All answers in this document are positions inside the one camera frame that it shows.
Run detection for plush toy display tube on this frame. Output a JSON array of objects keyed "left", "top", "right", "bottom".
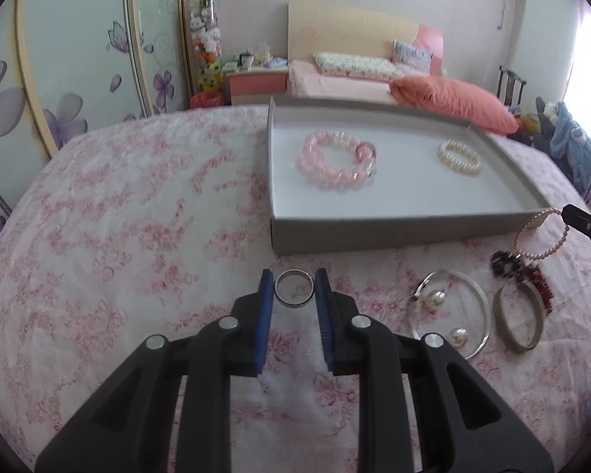
[{"left": 188, "top": 0, "right": 225, "bottom": 104}]

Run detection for flower print sliding wardrobe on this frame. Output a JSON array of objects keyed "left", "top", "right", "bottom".
[{"left": 0, "top": 0, "right": 193, "bottom": 277}]

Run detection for folded orange quilt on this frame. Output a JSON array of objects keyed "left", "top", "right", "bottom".
[{"left": 390, "top": 76, "right": 520, "bottom": 135}]

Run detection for grey cardboard tray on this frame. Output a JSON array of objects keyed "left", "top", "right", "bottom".
[{"left": 267, "top": 95, "right": 552, "bottom": 256}]

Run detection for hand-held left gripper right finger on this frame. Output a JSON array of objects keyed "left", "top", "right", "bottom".
[{"left": 314, "top": 268, "right": 555, "bottom": 473}]

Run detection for grey bangle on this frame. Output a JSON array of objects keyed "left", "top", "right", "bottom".
[{"left": 492, "top": 281, "right": 546, "bottom": 354}]

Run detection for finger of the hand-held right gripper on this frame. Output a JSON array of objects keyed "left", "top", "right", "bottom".
[{"left": 560, "top": 203, "right": 591, "bottom": 258}]

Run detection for blue fleece garment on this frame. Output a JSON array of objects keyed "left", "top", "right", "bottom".
[{"left": 549, "top": 102, "right": 591, "bottom": 193}]

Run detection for dark red bead bracelet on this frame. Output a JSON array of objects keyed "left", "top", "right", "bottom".
[{"left": 490, "top": 250, "right": 556, "bottom": 315}]

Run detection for silver bangle with pearls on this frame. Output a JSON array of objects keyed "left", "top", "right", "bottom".
[{"left": 406, "top": 270, "right": 489, "bottom": 360}]

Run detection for pink bead bracelet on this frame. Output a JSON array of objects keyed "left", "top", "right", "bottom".
[{"left": 297, "top": 129, "right": 379, "bottom": 190}]

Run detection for floral pillow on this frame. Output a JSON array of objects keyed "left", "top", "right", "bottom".
[{"left": 314, "top": 52, "right": 405, "bottom": 82}]

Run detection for cream and pink headboard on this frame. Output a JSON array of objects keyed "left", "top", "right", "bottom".
[{"left": 288, "top": 1, "right": 445, "bottom": 77}]

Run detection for dark wooden chair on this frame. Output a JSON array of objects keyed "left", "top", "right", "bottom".
[{"left": 497, "top": 65, "right": 528, "bottom": 109}]

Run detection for silver ring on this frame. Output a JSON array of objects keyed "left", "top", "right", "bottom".
[{"left": 274, "top": 270, "right": 316, "bottom": 306}]

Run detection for white pearl bracelet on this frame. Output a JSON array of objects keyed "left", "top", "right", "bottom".
[{"left": 437, "top": 139, "right": 482, "bottom": 177}]

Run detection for pink bed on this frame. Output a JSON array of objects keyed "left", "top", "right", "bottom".
[{"left": 288, "top": 59, "right": 424, "bottom": 105}]

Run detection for pink pearl bracelet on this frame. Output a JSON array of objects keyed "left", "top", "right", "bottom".
[{"left": 513, "top": 207, "right": 571, "bottom": 262}]

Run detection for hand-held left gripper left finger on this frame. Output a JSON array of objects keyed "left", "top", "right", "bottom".
[{"left": 34, "top": 270, "right": 277, "bottom": 473}]

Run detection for pink nightstand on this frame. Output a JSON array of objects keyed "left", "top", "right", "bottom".
[{"left": 225, "top": 70, "right": 289, "bottom": 106}]

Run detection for purple printed pillow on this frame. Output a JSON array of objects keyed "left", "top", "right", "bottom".
[{"left": 391, "top": 39, "right": 433, "bottom": 72}]

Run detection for pink floral bedsheet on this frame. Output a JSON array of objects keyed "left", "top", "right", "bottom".
[{"left": 0, "top": 103, "right": 591, "bottom": 473}]

